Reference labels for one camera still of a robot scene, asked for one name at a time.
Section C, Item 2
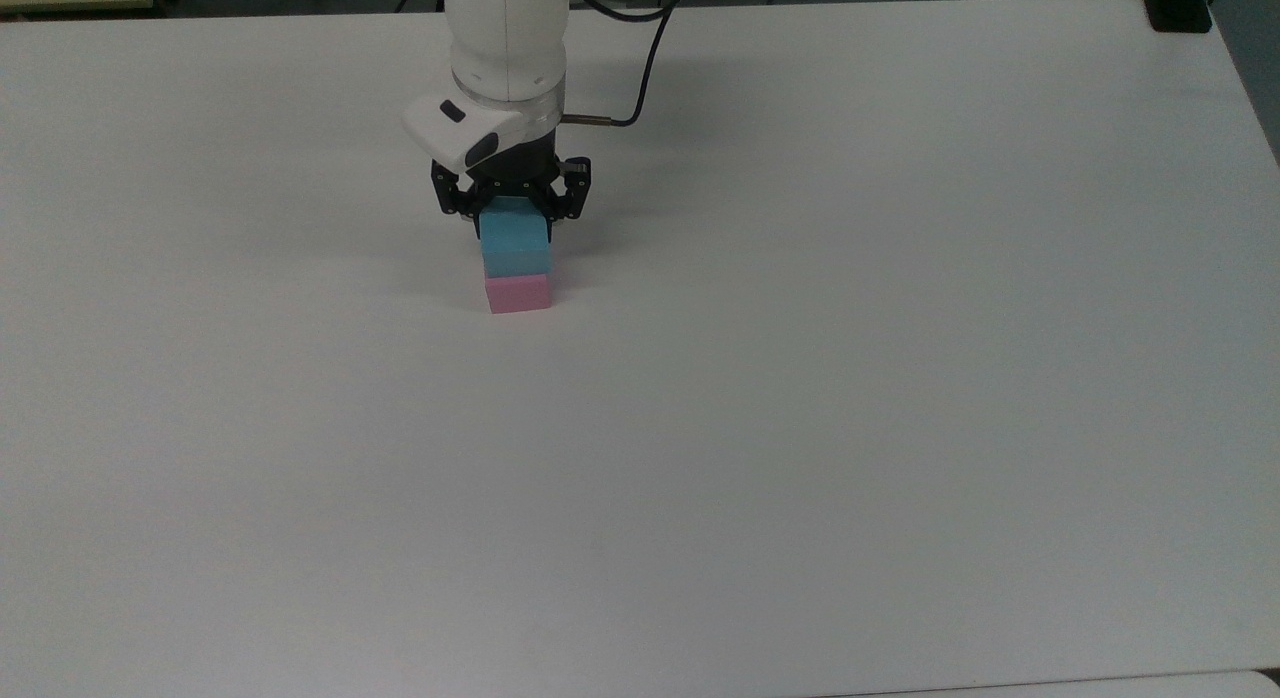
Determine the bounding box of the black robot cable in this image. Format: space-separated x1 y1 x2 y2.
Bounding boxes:
559 0 683 130

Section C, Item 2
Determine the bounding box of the pink cube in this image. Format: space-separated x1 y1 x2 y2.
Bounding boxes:
484 271 554 315

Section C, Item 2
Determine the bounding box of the black table clamp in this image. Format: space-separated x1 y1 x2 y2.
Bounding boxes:
1138 0 1223 34

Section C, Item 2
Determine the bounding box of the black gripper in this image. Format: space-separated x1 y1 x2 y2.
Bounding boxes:
430 126 593 225

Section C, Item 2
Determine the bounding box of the blue cube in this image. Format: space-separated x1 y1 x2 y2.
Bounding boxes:
477 199 555 280

